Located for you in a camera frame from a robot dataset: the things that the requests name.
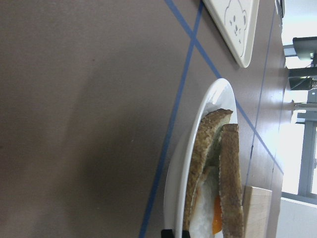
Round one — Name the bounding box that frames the bread slice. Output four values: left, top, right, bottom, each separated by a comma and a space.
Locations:
219, 123, 244, 238
183, 109, 233, 231

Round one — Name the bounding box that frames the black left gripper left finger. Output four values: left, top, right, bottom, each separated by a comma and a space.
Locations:
160, 229, 174, 238

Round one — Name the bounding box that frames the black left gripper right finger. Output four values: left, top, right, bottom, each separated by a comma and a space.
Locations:
182, 230, 191, 238

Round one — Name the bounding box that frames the wooden cutting board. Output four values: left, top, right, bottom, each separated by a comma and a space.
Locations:
243, 186, 272, 238

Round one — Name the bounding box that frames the fried egg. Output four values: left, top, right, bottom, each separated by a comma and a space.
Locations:
189, 166, 219, 238

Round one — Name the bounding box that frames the cream bear tray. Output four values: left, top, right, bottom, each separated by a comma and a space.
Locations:
203, 0, 260, 68

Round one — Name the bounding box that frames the white round plate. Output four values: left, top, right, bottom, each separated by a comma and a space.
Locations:
161, 78, 237, 238

